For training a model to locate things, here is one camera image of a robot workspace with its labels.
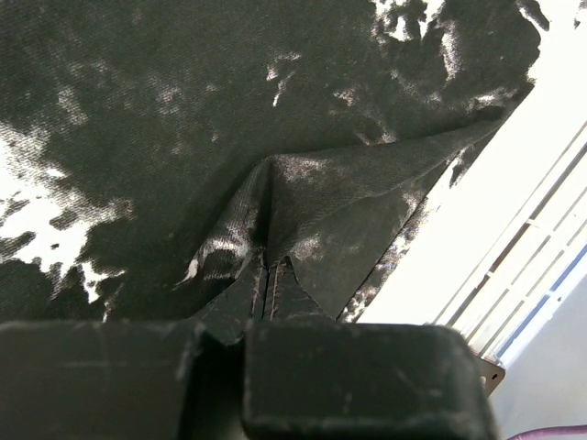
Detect aluminium rail frame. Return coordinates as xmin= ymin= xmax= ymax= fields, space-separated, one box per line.
xmin=430 ymin=121 xmax=587 ymax=363

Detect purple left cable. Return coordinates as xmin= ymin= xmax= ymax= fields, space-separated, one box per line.
xmin=508 ymin=424 xmax=587 ymax=440

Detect black white patterned trousers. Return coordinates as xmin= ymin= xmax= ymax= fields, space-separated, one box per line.
xmin=1 ymin=1 xmax=549 ymax=320

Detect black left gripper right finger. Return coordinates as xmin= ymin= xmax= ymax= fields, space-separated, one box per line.
xmin=242 ymin=259 xmax=497 ymax=439

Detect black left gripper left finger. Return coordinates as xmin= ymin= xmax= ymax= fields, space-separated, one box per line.
xmin=1 ymin=255 xmax=266 ymax=439

